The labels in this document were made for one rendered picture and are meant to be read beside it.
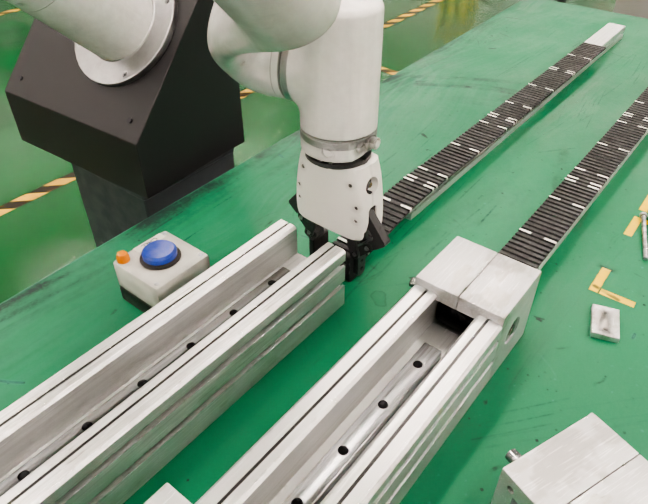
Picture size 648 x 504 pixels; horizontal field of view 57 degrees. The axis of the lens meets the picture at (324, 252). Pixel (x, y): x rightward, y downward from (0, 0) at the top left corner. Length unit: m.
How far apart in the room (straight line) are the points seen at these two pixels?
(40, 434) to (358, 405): 0.28
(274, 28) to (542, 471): 0.38
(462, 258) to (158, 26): 0.55
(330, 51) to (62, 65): 0.57
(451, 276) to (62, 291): 0.47
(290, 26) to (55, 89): 0.65
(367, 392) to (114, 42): 0.60
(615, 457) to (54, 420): 0.46
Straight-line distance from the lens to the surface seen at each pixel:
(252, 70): 0.63
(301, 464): 0.54
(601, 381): 0.71
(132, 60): 0.95
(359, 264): 0.74
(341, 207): 0.68
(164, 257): 0.71
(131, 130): 0.91
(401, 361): 0.61
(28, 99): 1.10
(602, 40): 1.57
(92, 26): 0.90
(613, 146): 1.08
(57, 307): 0.79
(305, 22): 0.47
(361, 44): 0.59
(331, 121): 0.62
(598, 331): 0.75
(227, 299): 0.67
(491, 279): 0.64
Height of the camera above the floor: 1.28
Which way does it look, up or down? 39 degrees down
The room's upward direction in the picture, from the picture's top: straight up
